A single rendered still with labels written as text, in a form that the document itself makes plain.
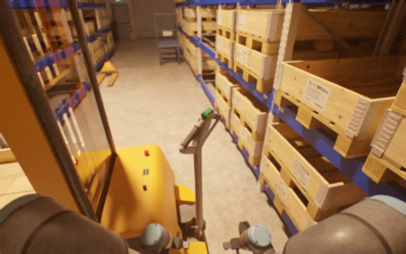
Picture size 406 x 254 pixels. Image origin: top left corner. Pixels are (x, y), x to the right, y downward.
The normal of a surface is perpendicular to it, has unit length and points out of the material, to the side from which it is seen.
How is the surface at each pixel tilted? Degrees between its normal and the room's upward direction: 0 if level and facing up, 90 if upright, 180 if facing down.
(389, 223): 13
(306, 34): 90
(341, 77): 90
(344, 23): 90
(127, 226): 0
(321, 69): 90
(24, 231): 25
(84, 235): 37
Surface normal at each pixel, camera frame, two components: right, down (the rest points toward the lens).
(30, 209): 0.04, -0.91
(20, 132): 0.20, 0.49
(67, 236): 0.44, -0.66
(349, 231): -0.31, -0.82
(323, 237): -0.62, -0.72
